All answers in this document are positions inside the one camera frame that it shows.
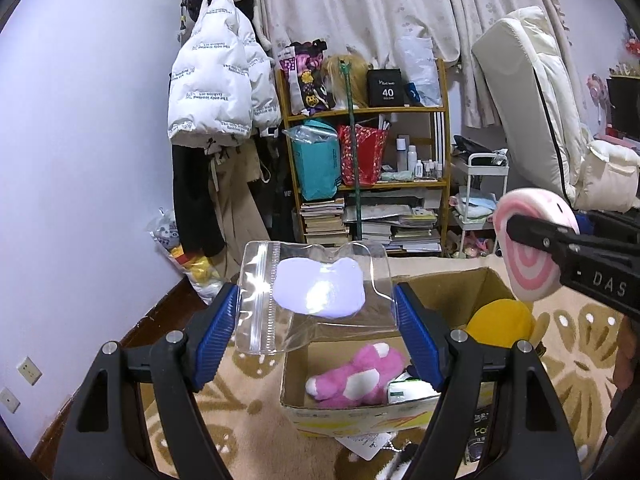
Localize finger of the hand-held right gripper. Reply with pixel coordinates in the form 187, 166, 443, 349
574, 209, 640, 250
506, 212, 632, 282

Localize teal paper bag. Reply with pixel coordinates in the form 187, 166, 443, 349
290, 119, 342, 201

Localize black and white plush toy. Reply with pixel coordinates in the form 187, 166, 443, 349
372, 442, 426, 480

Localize pink desk fan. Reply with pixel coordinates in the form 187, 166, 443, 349
587, 74, 613, 111

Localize pale patterned curtain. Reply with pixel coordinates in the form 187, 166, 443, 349
240, 0, 591, 128

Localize beige floral blanket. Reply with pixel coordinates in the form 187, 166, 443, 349
120, 255, 640, 480

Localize white utility cart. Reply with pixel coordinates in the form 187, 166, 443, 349
447, 149, 511, 260

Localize green pole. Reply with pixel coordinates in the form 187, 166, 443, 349
339, 59, 365, 241

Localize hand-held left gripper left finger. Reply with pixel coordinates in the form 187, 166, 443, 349
52, 282, 241, 480

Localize yellow plush toy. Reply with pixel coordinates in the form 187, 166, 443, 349
466, 298, 536, 348

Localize clear zip bag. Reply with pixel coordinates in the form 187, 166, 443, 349
235, 241, 401, 356

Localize colourful printed bag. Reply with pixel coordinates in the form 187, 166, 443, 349
279, 39, 336, 113

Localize pile of books and papers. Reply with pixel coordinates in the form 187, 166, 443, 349
345, 202, 443, 253

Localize person's right hand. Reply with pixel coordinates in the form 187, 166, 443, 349
614, 317, 640, 393

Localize black box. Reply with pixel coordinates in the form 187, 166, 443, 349
366, 67, 405, 108

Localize black hanging garment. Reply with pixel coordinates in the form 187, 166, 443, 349
172, 144, 226, 257

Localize black packet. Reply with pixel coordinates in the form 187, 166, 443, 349
465, 400, 493, 466

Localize stack of books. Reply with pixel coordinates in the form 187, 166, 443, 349
300, 199, 350, 247

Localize white puffer jacket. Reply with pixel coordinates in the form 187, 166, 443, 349
167, 0, 282, 148

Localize white folded mattress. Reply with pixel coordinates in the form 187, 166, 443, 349
471, 6, 640, 213

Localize blue cloth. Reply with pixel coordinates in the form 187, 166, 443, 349
457, 195, 496, 218

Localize clear plastic bag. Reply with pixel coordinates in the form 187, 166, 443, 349
395, 35, 443, 108

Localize pink toys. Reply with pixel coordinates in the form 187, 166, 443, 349
452, 237, 498, 260

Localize wooden shelf unit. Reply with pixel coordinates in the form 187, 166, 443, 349
276, 57, 451, 256

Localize beige hanging coat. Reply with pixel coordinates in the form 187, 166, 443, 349
210, 142, 268, 266

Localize red gift bag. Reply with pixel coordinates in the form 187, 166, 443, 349
337, 124, 390, 187

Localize cardboard box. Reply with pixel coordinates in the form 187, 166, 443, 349
279, 266, 536, 438

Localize pink paw plush toy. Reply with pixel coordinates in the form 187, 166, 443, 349
306, 342, 408, 408

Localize black monitor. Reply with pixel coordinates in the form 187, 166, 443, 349
606, 76, 640, 136

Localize plastic bag of toys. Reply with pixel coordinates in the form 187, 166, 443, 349
147, 207, 223, 306

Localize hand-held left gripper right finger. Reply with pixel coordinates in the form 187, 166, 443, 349
394, 282, 583, 480

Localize blonde wig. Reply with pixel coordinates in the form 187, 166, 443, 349
322, 55, 371, 110

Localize group of small bottles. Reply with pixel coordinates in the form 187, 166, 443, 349
395, 135, 445, 181

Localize black bag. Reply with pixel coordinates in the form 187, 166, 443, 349
452, 135, 501, 157

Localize white paper sheet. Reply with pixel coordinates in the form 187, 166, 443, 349
336, 430, 401, 461

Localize pink roll plush toy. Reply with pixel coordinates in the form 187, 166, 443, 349
492, 187, 581, 303

